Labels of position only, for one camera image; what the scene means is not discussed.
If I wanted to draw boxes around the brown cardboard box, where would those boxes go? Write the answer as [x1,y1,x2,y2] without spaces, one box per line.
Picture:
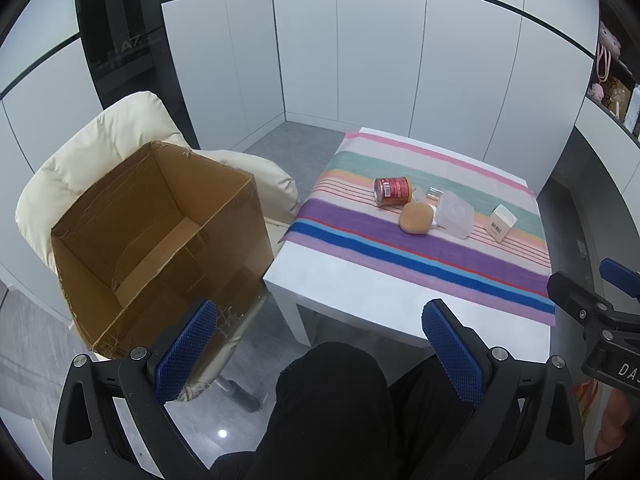
[50,141,275,361]

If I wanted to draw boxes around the tan round bread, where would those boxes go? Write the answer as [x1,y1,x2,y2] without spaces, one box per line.
[398,201,436,235]

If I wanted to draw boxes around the orange white packet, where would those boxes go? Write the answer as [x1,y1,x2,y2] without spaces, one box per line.
[575,379,601,423]

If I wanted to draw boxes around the white books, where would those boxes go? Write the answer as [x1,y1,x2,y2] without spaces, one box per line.
[622,85,640,136]

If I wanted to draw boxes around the clear plastic container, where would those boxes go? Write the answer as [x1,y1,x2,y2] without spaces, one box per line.
[434,191,475,240]

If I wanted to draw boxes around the cream padded chair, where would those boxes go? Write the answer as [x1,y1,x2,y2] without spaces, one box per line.
[15,91,302,413]

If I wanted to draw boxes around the red metal can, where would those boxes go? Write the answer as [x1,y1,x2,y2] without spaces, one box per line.
[374,176,412,209]

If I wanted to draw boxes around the small white carton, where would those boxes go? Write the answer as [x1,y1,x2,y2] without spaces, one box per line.
[487,204,518,244]

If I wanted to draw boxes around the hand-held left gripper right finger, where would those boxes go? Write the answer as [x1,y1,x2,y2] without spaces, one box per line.
[421,299,586,480]

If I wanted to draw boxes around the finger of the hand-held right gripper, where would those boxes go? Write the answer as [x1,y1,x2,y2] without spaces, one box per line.
[546,271,618,333]
[600,258,640,306]

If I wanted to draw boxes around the white wall shelf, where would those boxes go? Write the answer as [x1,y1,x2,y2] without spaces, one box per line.
[582,5,640,148]

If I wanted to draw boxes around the black glass cabinet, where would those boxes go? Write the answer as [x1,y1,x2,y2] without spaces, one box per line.
[74,0,198,146]

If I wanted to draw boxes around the pink plush toy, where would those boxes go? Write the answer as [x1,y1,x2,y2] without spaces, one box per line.
[597,22,623,61]

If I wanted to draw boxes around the striped colourful cloth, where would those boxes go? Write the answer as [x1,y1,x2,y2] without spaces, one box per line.
[282,132,557,328]

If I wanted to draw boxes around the brown patterned box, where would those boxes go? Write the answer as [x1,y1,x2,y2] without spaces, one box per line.
[600,76,632,118]

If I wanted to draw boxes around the person's black pants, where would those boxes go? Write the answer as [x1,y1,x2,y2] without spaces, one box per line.
[209,341,488,480]

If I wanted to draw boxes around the person's right hand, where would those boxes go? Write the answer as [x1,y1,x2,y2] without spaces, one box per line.
[595,390,640,457]

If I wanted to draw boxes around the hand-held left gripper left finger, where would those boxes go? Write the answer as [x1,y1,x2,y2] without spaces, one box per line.
[52,299,221,480]

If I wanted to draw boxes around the white table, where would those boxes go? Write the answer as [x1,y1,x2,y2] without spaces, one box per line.
[262,126,553,356]

